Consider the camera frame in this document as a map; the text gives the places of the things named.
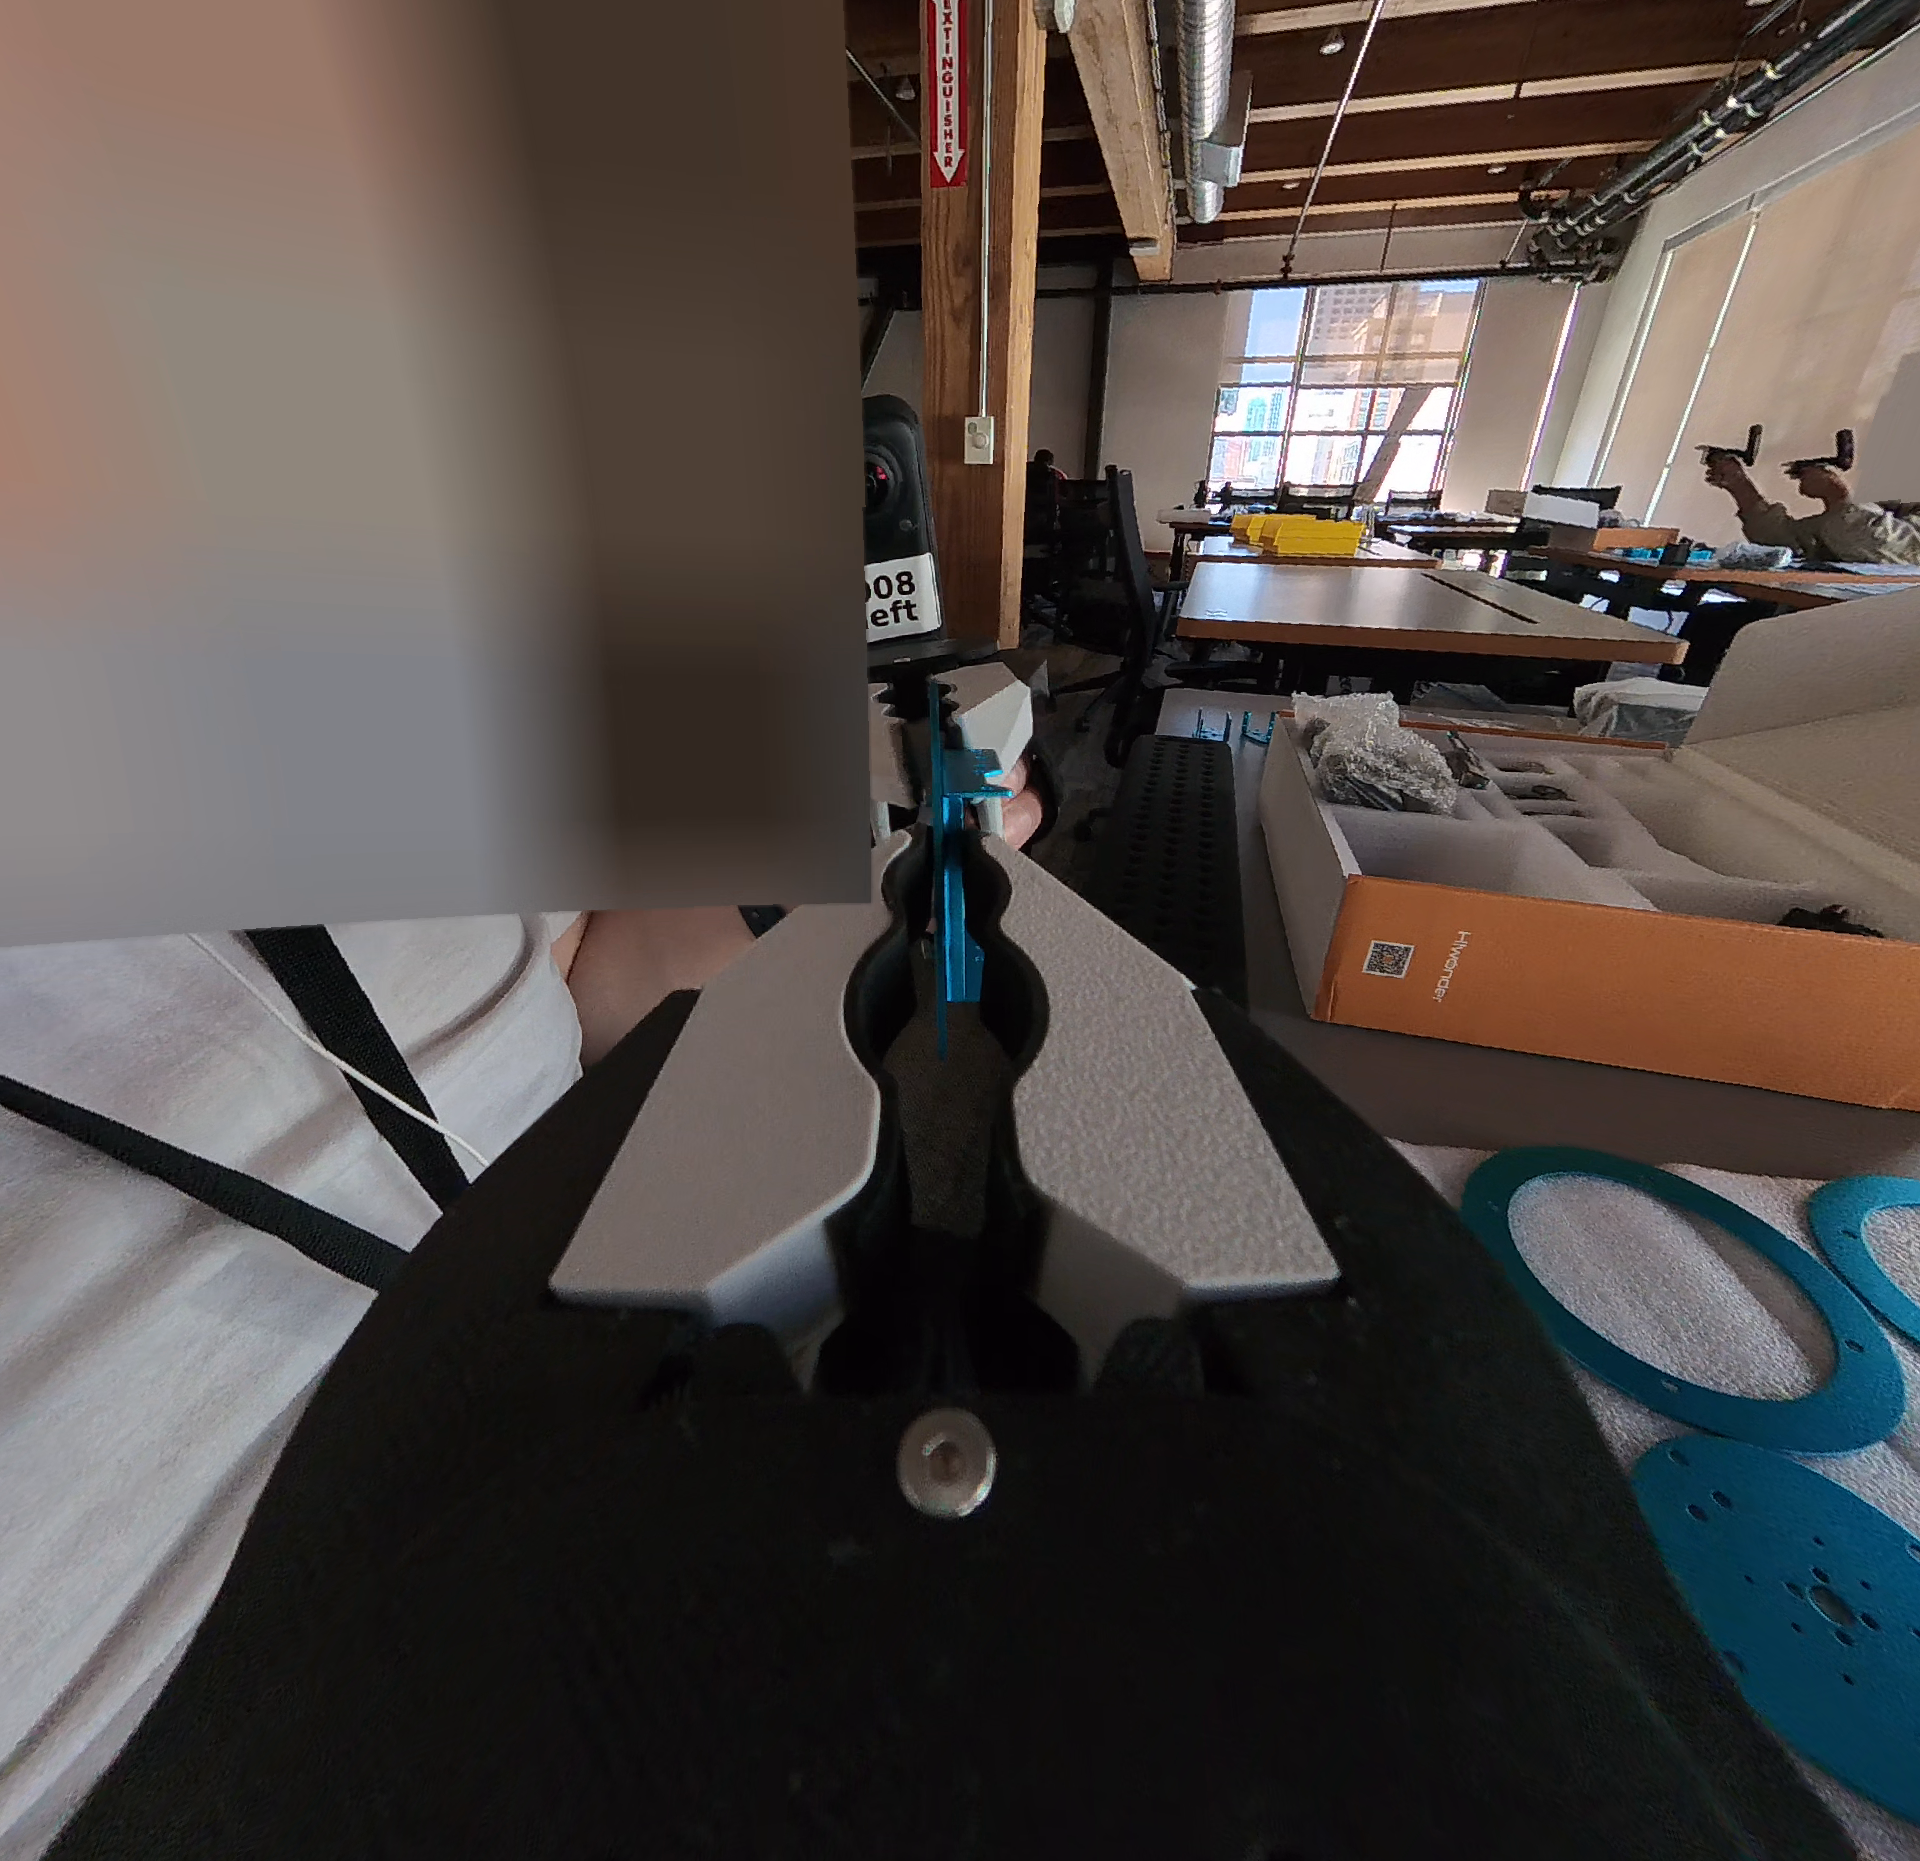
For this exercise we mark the wooden ceiling beam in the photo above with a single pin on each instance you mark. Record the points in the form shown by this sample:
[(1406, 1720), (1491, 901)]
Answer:
[(1124, 106)]

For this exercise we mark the black ceiling pipes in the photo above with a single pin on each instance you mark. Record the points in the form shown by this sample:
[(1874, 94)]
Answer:
[(1726, 106)]

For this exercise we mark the bubble wrapped parts bag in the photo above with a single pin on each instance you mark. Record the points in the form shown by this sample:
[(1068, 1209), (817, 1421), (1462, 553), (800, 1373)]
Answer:
[(1372, 760)]

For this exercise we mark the blue metal bracket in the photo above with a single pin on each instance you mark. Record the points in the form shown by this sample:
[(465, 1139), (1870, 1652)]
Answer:
[(955, 916)]

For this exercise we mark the grey cloth mat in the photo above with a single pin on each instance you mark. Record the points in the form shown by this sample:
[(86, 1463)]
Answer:
[(1681, 1290)]

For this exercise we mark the white foam box insert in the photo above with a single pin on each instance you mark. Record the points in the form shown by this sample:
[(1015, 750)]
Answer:
[(1561, 841)]

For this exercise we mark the black office chair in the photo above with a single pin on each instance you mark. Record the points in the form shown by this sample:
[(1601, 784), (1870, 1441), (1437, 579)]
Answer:
[(1141, 599)]

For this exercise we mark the person's left hand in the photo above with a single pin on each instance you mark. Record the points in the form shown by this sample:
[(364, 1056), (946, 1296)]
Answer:
[(1026, 811)]

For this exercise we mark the white electrical box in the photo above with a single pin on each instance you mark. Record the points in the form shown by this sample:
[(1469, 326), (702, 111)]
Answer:
[(978, 439)]

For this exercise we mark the wooden desk with slot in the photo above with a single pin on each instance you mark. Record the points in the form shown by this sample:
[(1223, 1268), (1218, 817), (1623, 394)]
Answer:
[(1351, 608)]

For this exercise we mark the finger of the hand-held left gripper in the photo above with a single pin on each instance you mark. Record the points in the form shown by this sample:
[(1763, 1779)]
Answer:
[(888, 766), (1004, 713)]

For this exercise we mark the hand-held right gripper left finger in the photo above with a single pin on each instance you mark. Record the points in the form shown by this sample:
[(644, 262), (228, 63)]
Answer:
[(736, 1139)]

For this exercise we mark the large window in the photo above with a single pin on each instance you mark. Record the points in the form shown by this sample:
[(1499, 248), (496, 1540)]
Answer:
[(1335, 392)]

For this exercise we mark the orange cardboard box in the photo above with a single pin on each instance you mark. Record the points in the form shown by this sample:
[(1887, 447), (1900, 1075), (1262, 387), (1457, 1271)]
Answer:
[(1575, 982)]

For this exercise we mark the clear plastic bag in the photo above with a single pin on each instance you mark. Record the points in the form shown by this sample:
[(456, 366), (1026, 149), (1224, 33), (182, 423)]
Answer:
[(1642, 708)]

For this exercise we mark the wooden pillar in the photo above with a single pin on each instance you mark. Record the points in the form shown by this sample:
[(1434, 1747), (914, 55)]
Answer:
[(998, 285)]

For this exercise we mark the small blue round disc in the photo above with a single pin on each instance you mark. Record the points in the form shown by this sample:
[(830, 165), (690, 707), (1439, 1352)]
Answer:
[(1726, 1576)]

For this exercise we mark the black perforated panel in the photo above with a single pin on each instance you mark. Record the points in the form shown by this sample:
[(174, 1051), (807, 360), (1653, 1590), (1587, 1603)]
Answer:
[(1177, 857)]

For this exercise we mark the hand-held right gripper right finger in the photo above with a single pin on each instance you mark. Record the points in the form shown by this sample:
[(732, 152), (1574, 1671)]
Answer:
[(1156, 1139)]

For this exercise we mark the beige window blinds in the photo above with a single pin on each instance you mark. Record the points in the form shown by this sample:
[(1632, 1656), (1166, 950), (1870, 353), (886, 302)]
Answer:
[(1787, 360)]

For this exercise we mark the yellow storage bins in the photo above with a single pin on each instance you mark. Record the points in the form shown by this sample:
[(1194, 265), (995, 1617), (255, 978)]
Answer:
[(1297, 535)]

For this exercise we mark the person's left forearm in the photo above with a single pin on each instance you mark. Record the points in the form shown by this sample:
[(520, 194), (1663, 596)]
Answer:
[(661, 976)]

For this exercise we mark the silver ventilation duct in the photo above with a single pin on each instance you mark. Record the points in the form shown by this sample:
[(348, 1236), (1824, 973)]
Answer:
[(1209, 76)]

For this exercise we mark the red and white wall sign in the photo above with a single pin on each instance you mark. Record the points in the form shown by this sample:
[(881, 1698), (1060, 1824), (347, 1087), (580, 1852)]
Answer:
[(948, 59)]

